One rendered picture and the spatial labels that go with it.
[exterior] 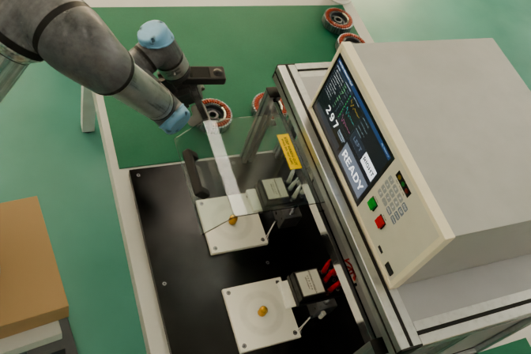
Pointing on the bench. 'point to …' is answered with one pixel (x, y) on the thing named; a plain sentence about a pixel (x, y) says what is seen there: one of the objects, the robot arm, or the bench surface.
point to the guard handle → (194, 174)
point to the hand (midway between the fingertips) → (209, 110)
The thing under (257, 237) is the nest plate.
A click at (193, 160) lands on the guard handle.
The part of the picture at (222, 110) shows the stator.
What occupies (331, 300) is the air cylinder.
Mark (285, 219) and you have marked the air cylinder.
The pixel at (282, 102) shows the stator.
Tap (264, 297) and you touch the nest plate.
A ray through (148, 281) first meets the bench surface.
